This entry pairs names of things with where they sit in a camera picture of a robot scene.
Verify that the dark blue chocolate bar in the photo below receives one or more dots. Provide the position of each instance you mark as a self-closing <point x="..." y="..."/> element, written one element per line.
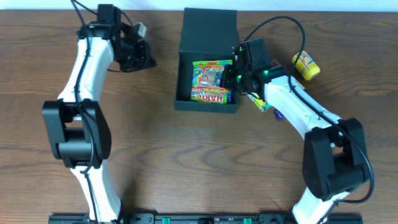
<point x="279" y="116"/>

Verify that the green gummy worms bag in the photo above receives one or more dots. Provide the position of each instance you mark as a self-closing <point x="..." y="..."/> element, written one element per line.
<point x="206" y="82"/>

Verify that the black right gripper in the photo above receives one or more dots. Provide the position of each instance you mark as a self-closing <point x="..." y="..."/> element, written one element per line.
<point x="227" y="79"/>

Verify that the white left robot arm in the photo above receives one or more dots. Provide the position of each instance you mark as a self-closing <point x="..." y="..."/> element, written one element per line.
<point x="78" y="133"/>

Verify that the blue cookie roll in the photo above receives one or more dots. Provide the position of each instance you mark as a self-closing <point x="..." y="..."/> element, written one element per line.
<point x="229" y="99"/>

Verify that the black mounting rail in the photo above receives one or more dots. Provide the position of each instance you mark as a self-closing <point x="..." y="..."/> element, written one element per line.
<point x="149" y="218"/>

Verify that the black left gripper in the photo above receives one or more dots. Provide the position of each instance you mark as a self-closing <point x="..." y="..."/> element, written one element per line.
<point x="138" y="58"/>

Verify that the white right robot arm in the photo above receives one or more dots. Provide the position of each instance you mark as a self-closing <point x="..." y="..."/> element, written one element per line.
<point x="335" y="160"/>

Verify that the green pretzel snack box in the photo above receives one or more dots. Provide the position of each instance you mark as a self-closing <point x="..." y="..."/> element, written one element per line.
<point x="262" y="105"/>

